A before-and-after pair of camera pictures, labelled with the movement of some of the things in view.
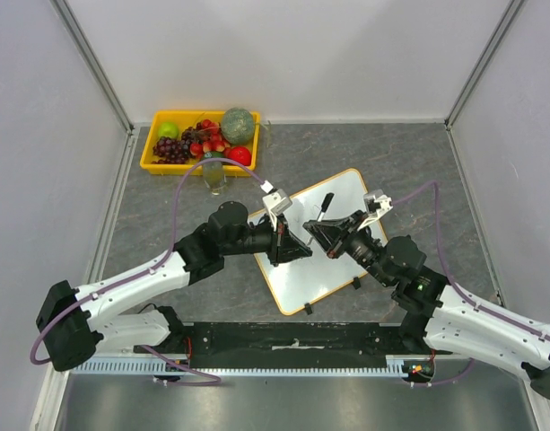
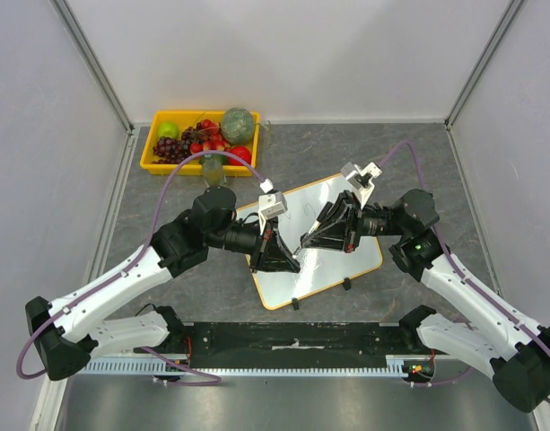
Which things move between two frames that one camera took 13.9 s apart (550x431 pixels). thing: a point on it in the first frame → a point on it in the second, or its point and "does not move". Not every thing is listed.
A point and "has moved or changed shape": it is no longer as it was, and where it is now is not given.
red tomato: x=238 y=153 does not move
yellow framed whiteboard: x=295 y=283 has moved or changed shape
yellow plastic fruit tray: x=183 y=119 does not move
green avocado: x=213 y=154 does not move
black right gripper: x=344 y=234 → x=353 y=225
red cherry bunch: x=212 y=142 does not move
